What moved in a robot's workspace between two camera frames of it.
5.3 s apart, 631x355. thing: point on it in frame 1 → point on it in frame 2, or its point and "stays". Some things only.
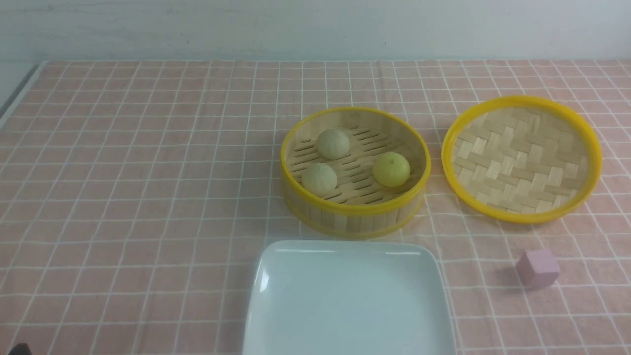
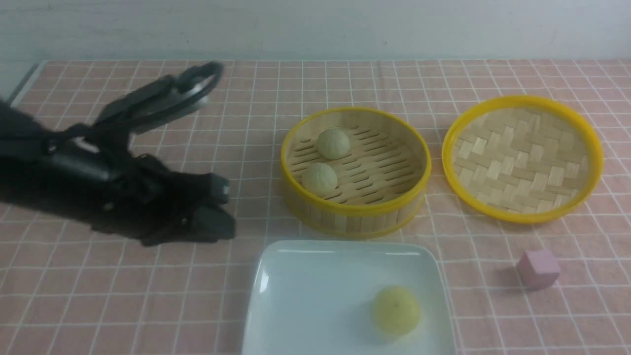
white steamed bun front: [319, 179] stays
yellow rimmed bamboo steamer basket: [358, 206] stays
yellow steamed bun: [391, 169] → [397, 310]
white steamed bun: [333, 144] stays
